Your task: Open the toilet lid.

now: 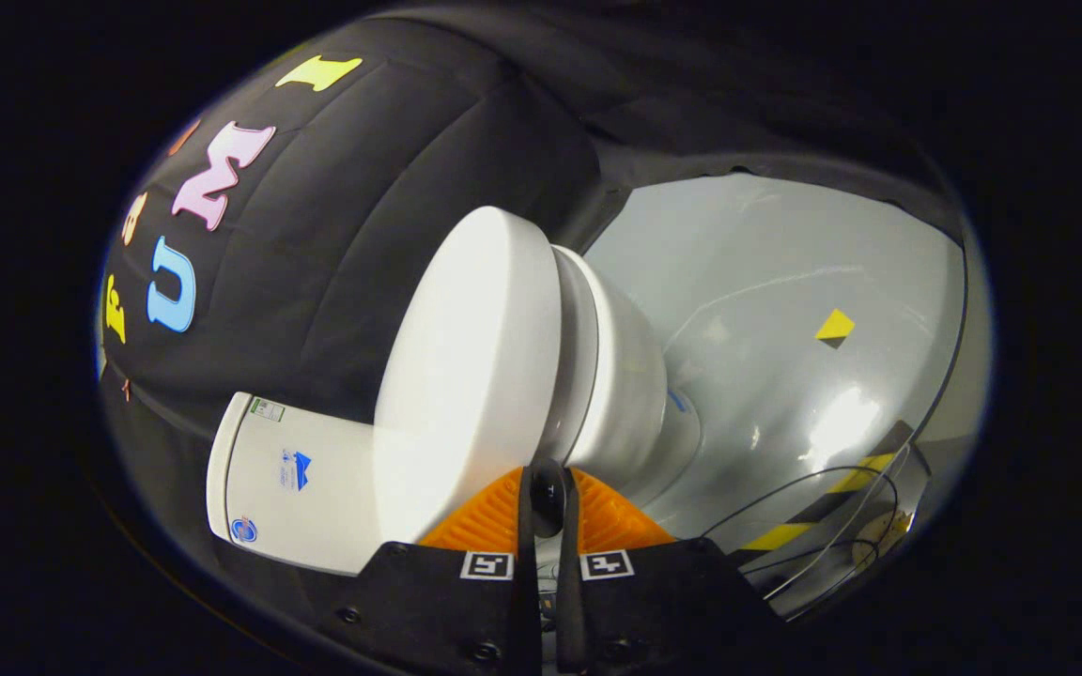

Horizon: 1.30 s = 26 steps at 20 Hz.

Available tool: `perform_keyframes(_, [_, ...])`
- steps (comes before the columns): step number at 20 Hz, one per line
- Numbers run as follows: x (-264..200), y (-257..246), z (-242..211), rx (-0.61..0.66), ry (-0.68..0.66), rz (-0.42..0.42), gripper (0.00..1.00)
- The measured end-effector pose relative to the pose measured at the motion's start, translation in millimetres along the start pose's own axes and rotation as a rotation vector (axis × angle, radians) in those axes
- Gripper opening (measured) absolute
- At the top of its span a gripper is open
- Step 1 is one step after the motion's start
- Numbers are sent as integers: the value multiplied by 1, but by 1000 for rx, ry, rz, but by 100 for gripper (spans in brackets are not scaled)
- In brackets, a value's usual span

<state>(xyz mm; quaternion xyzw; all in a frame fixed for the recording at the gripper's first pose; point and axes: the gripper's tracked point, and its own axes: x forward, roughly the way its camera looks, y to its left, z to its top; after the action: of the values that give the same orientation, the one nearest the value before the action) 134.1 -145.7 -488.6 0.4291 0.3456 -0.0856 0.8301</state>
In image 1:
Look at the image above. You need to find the yellow black floor sticker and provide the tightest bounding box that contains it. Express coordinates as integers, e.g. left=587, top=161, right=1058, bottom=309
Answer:
left=815, top=309, right=857, bottom=349

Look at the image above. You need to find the black backdrop cloth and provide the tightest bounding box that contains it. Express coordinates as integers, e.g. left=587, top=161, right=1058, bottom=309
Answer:
left=95, top=14, right=965, bottom=574

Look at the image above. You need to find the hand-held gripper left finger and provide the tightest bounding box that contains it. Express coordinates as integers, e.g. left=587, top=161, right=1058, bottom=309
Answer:
left=339, top=467, right=542, bottom=676

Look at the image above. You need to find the yellow black hazard tape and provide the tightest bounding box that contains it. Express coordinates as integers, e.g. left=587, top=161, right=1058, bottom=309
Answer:
left=738, top=422, right=918, bottom=555

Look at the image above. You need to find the white toilet tank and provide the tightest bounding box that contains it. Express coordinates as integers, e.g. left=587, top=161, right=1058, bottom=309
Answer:
left=207, top=392, right=415, bottom=576

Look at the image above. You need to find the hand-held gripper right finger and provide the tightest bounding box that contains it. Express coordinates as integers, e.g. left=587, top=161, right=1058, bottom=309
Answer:
left=555, top=467, right=786, bottom=676

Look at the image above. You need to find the thin black floor cable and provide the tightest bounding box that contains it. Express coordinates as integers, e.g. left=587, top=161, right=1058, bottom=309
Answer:
left=701, top=465, right=901, bottom=602

